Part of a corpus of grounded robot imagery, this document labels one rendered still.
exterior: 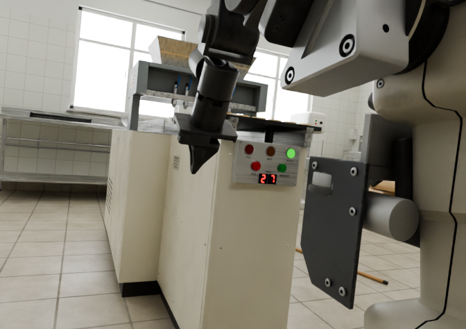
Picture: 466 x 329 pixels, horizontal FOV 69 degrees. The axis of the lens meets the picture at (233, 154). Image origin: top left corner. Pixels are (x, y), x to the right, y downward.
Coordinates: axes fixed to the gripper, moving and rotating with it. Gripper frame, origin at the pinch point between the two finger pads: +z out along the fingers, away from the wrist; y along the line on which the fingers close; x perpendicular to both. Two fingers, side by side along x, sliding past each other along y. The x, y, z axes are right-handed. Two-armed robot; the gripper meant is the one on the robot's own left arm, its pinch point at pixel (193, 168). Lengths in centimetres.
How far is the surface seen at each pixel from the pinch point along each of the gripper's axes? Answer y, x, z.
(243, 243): -34, -25, 44
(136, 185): -7, -90, 69
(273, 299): -48, -15, 62
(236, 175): -27.1, -32.8, 22.2
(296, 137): -51, -44, 11
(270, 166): -39, -35, 19
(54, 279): 26, -90, 134
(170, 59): -19, -126, 14
